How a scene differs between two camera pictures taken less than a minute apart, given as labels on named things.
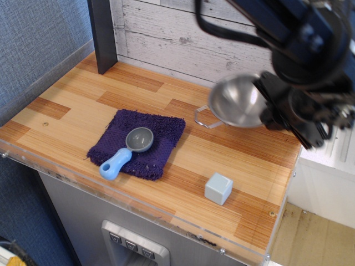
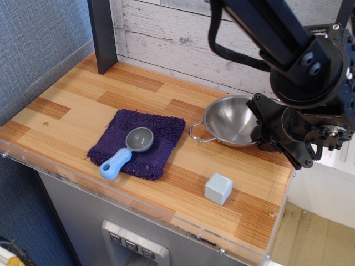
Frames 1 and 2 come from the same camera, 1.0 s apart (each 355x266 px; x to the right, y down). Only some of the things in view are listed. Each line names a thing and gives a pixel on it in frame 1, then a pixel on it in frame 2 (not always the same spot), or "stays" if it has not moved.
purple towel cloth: x=148 y=164 stays
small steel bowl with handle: x=237 y=100 -> x=229 y=119
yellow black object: x=21 y=257 stays
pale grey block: x=218 y=189 stays
